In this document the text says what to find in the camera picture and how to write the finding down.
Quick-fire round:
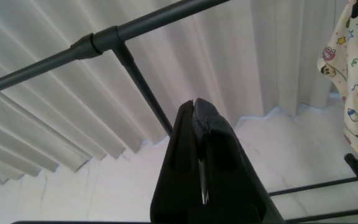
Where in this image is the black clothes rack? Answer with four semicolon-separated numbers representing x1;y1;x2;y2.
0;0;358;224

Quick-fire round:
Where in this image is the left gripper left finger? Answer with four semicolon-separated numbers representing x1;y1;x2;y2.
150;100;206;223

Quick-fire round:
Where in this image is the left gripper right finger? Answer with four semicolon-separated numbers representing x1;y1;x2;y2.
204;129;267;223

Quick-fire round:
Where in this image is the dark grey garment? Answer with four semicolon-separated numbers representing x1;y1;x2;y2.
192;97;287;224

